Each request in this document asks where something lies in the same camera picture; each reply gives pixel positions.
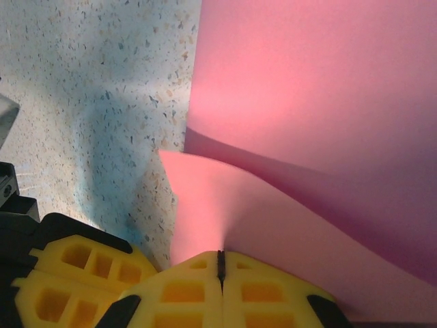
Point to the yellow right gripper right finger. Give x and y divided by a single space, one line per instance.
266 297

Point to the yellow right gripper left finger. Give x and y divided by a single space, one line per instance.
181 297

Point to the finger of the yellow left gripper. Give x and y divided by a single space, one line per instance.
82 270
41 307

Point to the pink paper sheet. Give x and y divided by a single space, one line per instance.
307 85

